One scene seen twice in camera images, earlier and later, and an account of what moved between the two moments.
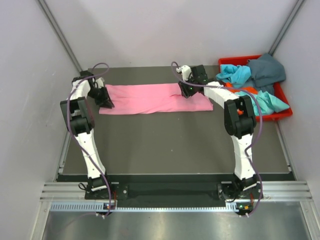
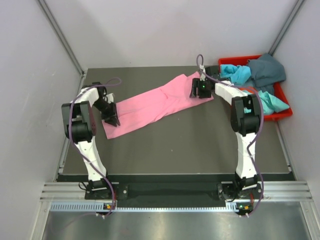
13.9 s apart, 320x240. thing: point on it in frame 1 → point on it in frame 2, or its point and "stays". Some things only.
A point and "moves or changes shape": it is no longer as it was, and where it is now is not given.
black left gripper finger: x=108 y=99 → x=115 y=114
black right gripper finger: x=183 y=91 → x=195 y=83
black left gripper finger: x=106 y=105 → x=111 y=121
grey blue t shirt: x=265 y=71 stays
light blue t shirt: x=239 y=75 stays
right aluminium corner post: x=286 y=26 stays
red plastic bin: x=240 y=60 stays
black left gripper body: x=98 y=94 → x=106 y=108
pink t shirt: x=142 y=98 moves or changes shape
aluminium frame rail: x=285 y=191 stays
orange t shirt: x=253 y=90 stays
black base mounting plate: x=171 y=191 stays
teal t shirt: x=268 y=104 stays
